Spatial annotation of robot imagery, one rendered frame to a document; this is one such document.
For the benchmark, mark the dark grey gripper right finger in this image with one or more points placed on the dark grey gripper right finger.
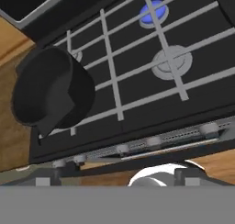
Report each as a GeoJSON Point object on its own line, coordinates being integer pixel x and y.
{"type": "Point", "coordinates": [186, 175]}

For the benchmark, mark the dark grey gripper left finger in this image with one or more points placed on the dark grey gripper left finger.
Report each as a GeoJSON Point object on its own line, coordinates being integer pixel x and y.
{"type": "Point", "coordinates": [46, 175]}

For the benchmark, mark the grey stove knob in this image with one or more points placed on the grey stove knob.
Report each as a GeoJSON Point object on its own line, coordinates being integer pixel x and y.
{"type": "Point", "coordinates": [153, 140]}
{"type": "Point", "coordinates": [123, 148]}
{"type": "Point", "coordinates": [59, 163]}
{"type": "Point", "coordinates": [209, 128]}
{"type": "Point", "coordinates": [80, 158]}

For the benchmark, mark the black stove with grey grates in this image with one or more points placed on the black stove with grey grates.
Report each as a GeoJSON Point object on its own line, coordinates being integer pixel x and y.
{"type": "Point", "coordinates": [137, 90]}

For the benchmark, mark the black oven door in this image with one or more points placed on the black oven door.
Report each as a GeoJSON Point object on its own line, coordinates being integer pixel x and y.
{"type": "Point", "coordinates": [153, 162]}

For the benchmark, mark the white round object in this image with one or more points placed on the white round object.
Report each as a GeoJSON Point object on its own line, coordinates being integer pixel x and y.
{"type": "Point", "coordinates": [150, 180]}

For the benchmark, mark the black pan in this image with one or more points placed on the black pan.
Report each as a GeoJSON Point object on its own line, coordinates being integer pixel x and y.
{"type": "Point", "coordinates": [46, 84]}

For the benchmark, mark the dark basin with grey rim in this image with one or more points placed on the dark basin with grey rim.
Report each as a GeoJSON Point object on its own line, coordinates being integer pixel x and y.
{"type": "Point", "coordinates": [21, 1]}

